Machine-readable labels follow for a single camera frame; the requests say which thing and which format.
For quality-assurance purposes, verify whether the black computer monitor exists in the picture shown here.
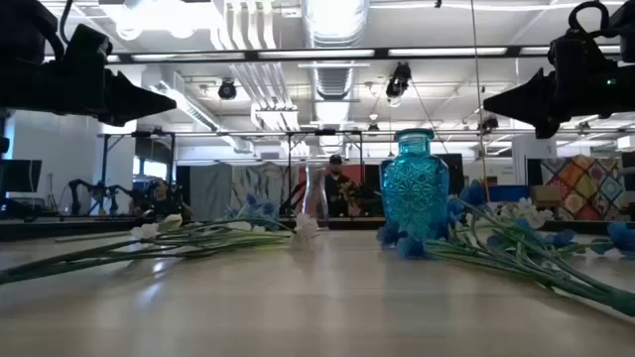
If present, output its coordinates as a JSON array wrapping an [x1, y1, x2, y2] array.
[[0, 159, 44, 194]]

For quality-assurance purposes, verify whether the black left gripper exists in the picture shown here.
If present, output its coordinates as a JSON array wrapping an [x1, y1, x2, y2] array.
[[0, 23, 179, 128]]

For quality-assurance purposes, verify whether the brown cardboard box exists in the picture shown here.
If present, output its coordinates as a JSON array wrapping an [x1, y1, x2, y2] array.
[[530, 183, 563, 209]]

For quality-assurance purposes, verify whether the blue patterned glass vase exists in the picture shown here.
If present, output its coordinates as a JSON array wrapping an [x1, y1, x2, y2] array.
[[378, 127, 450, 244]]

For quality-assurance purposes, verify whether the standing person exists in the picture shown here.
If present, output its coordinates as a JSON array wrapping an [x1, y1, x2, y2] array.
[[322, 154, 354, 218]]

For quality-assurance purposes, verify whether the seated person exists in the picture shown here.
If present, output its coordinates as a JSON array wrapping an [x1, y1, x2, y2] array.
[[129, 178, 194, 222]]

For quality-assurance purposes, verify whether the cream artificial tulip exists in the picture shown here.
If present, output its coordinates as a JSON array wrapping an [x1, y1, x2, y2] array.
[[54, 212, 186, 245]]

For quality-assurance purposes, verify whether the thin hanging cord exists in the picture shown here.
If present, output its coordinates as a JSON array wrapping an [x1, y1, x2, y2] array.
[[469, 0, 492, 202]]

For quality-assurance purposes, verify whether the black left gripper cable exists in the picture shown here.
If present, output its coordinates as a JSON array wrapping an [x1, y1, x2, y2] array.
[[58, 0, 75, 47]]

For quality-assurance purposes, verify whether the white artificial flower spray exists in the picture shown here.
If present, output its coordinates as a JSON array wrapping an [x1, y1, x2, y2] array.
[[0, 212, 321, 288], [463, 196, 556, 237]]

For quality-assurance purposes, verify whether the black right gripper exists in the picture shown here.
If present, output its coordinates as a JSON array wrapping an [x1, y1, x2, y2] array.
[[482, 28, 635, 141]]

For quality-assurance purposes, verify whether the colourful patchwork quilt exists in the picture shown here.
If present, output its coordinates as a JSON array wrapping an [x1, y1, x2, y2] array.
[[540, 154, 627, 222]]

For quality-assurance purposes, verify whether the blue storage box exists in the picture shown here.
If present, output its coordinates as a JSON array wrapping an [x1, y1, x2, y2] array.
[[488, 184, 531, 203]]

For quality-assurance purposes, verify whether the blue artificial flower spray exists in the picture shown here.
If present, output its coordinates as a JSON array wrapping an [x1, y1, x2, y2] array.
[[245, 193, 279, 232], [375, 178, 635, 318]]

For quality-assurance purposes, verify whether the distant black rig frame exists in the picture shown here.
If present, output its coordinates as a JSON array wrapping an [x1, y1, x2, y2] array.
[[98, 129, 366, 219]]

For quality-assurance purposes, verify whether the grey hanging curtain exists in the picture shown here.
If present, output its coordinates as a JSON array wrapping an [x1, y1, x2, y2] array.
[[190, 163, 299, 219]]

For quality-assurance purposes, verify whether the black overhead light bar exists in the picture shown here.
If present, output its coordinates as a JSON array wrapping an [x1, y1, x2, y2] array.
[[42, 45, 635, 66]]

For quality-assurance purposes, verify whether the black ceiling spotlight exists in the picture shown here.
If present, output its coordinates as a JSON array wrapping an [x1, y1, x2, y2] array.
[[385, 61, 413, 99], [217, 78, 238, 101]]

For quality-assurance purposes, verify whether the dark flower bouquet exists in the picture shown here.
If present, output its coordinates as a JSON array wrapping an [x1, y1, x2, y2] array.
[[340, 178, 381, 217]]

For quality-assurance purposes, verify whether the clear glass vase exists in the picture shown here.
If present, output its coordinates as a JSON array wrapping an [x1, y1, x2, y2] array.
[[302, 161, 329, 230]]

